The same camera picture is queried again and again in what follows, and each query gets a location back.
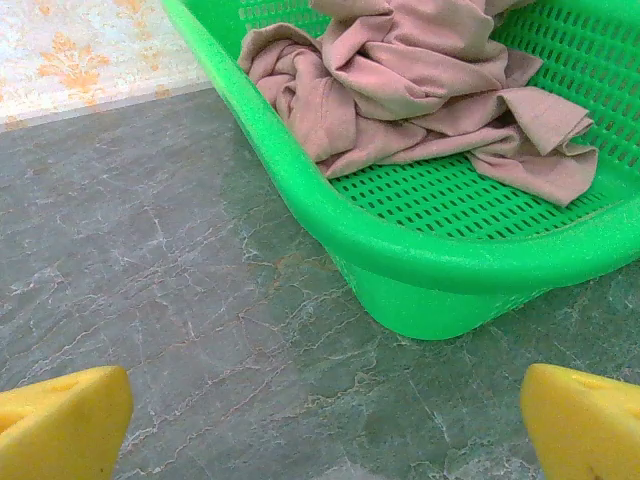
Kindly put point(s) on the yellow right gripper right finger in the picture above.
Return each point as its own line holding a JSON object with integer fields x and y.
{"x": 585, "y": 430}

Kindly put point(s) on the green plastic basket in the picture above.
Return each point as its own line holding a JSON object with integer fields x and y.
{"x": 400, "y": 250}

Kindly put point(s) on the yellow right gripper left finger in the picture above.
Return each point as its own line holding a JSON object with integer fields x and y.
{"x": 65, "y": 425}

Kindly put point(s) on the pink t-shirt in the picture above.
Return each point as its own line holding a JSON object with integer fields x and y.
{"x": 400, "y": 75}

